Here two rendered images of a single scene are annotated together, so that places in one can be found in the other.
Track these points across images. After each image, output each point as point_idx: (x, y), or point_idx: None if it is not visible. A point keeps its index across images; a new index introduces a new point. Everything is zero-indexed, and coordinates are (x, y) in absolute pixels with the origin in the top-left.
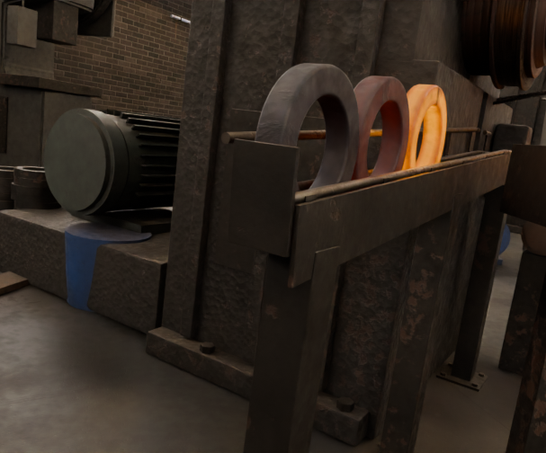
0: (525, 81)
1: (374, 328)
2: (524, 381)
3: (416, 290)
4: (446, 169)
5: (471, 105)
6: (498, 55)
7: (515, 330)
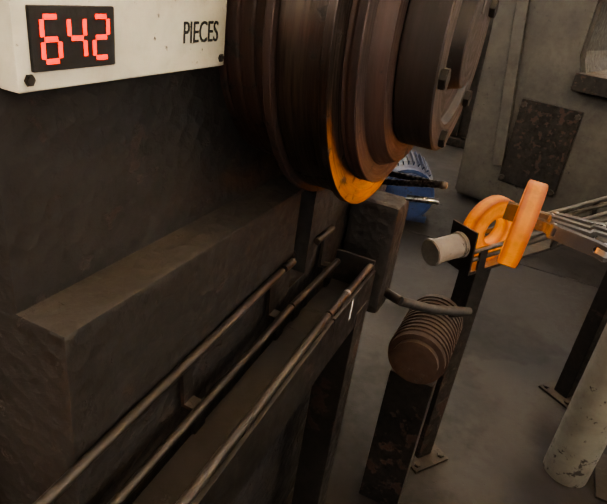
0: (371, 183)
1: None
2: None
3: None
4: None
5: (262, 249)
6: (300, 170)
7: (380, 458)
